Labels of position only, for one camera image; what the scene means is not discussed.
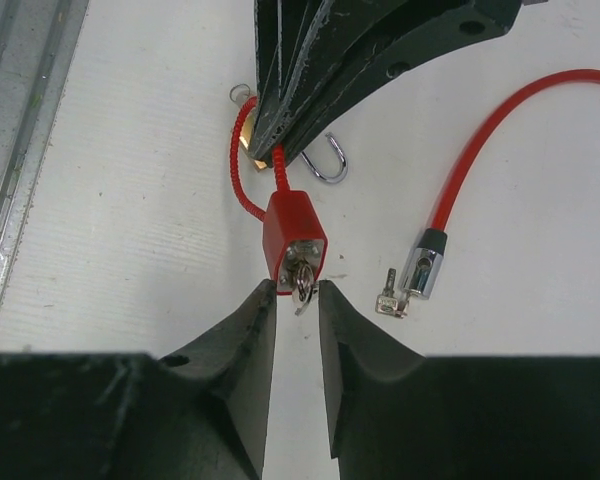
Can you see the silver keys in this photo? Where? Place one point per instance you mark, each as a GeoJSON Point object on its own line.
{"type": "Point", "coordinates": [304, 286]}

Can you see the thick red cable lock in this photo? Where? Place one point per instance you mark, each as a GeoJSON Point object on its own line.
{"type": "Point", "coordinates": [425, 260]}

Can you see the red thin-cable padlock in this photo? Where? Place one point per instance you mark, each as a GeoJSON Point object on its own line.
{"type": "Point", "coordinates": [291, 229]}

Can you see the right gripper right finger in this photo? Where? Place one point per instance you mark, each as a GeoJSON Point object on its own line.
{"type": "Point", "coordinates": [395, 414]}

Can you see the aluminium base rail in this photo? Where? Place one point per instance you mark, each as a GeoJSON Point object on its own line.
{"type": "Point", "coordinates": [37, 44]}

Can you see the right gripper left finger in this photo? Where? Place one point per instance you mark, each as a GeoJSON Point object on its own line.
{"type": "Point", "coordinates": [200, 412]}

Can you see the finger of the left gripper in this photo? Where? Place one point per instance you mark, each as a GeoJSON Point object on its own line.
{"type": "Point", "coordinates": [297, 52]}
{"type": "Point", "coordinates": [413, 34]}

